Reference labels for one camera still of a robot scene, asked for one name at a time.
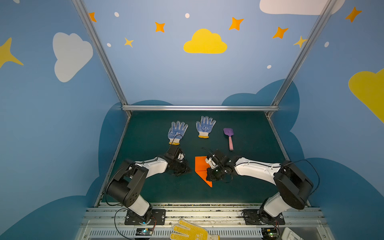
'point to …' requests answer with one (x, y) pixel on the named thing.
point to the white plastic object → (288, 234)
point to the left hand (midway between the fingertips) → (193, 171)
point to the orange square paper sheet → (201, 167)
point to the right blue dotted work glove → (206, 125)
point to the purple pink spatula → (229, 132)
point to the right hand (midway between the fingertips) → (206, 177)
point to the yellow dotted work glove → (194, 233)
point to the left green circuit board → (144, 231)
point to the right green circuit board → (271, 233)
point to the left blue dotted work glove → (176, 132)
